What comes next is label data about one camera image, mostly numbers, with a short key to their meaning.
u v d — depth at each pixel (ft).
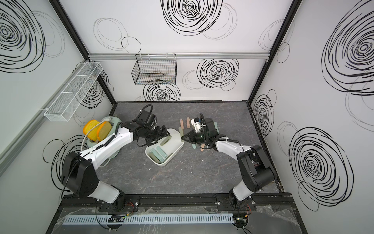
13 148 1.71
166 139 3.22
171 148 3.12
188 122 3.55
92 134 2.58
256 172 1.47
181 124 3.45
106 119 2.78
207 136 2.32
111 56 3.00
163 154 2.99
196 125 2.65
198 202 2.48
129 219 2.31
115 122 2.88
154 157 2.89
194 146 3.08
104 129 2.58
